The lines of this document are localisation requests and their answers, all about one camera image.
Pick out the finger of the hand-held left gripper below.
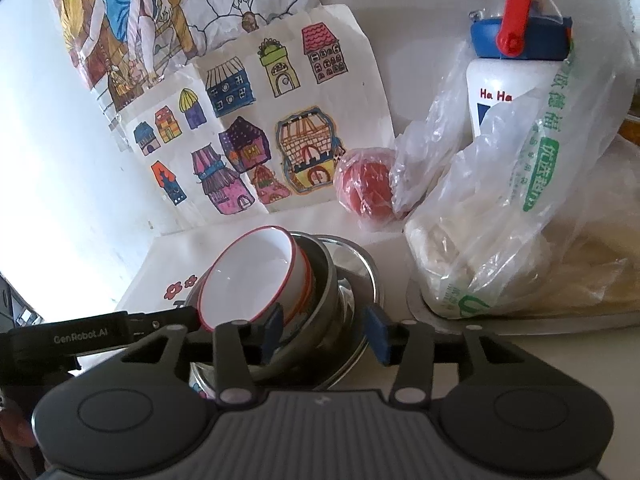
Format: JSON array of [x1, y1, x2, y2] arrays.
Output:
[[127, 306, 201, 339]]

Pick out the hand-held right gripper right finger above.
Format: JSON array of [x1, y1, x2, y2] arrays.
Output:
[[365, 306, 531, 405]]

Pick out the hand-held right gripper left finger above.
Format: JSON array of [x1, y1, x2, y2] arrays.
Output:
[[120, 305, 283, 403]]

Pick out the large stainless steel plate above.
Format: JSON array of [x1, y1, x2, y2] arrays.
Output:
[[189, 236, 384, 401]]

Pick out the stainless steel bowl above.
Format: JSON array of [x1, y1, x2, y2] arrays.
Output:
[[240, 232, 347, 382]]

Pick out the small white printed bowl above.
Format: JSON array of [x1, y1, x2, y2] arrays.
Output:
[[197, 227, 297, 332]]

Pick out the printed white table cloth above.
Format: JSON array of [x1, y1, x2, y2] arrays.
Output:
[[114, 199, 640, 396]]

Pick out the red ball in plastic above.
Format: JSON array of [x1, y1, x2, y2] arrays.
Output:
[[333, 147, 402, 221]]

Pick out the clear plastic bag green print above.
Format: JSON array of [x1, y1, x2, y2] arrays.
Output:
[[391, 35, 640, 322]]

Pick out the paper drawing of coloured houses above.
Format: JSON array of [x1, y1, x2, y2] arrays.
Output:
[[91, 4, 394, 227]]

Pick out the clear bag of flatbreads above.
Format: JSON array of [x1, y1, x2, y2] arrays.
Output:
[[547, 132, 640, 313]]

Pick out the white bottle with blue lid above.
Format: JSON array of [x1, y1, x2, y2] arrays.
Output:
[[466, 0, 574, 142]]

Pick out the wall drawing of fan figure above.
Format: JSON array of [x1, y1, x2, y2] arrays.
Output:
[[44, 0, 322, 112]]

